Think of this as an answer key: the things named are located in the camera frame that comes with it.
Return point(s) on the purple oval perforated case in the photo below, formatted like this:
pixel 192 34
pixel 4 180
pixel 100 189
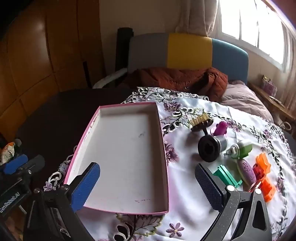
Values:
pixel 246 170

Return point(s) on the green and white spray bottle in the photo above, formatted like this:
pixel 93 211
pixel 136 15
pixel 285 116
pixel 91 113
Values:
pixel 245 149

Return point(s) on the black rolled mat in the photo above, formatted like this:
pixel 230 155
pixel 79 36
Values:
pixel 123 46

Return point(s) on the white curved object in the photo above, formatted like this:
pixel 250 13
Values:
pixel 108 78

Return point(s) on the pale pink pillow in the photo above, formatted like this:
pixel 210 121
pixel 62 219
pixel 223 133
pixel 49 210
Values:
pixel 242 97

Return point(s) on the purple storage box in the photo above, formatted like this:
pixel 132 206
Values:
pixel 269 88

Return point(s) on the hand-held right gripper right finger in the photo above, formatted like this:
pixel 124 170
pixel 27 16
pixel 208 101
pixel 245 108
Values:
pixel 208 187

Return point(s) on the red notched plastic block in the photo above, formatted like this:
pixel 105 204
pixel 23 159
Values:
pixel 257 172

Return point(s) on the white floral embroidered tablecloth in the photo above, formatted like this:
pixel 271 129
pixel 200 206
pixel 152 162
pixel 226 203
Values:
pixel 192 208

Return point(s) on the bright window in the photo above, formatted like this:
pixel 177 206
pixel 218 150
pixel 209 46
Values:
pixel 254 23

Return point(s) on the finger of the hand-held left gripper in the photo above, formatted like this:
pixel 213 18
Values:
pixel 34 163
pixel 16 164

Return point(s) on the open book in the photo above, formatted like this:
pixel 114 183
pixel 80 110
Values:
pixel 275 100

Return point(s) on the black padded table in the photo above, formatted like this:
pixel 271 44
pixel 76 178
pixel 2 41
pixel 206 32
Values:
pixel 57 115

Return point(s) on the wooden desk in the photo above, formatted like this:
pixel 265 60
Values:
pixel 275 109

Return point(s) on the grey yellow blue headboard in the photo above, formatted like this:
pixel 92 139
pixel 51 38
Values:
pixel 189 51

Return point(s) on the floral patterned cloth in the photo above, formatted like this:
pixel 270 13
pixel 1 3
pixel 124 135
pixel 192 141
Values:
pixel 8 151

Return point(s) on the orange plastic scoop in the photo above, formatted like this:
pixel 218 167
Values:
pixel 263 161

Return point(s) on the pink cardboard box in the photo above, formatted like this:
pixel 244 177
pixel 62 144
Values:
pixel 122 150

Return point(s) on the black and silver cylinder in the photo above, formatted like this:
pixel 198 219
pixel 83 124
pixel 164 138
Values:
pixel 208 149

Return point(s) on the teal plastic piece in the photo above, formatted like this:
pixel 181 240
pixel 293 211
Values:
pixel 225 175

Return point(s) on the magenta perforated toy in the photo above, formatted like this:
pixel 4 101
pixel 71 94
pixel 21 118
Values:
pixel 220 128

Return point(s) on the brown wooden wardrobe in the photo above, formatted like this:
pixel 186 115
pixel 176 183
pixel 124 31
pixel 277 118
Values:
pixel 46 46

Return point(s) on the gold and black brush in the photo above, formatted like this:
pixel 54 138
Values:
pixel 200 122

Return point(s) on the rust brown quilt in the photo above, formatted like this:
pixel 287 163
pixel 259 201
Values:
pixel 175 80

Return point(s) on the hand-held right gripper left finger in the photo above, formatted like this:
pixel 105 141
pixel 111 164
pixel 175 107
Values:
pixel 86 185

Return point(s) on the beige curtain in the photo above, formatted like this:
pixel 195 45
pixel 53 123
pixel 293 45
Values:
pixel 290 76
pixel 196 16

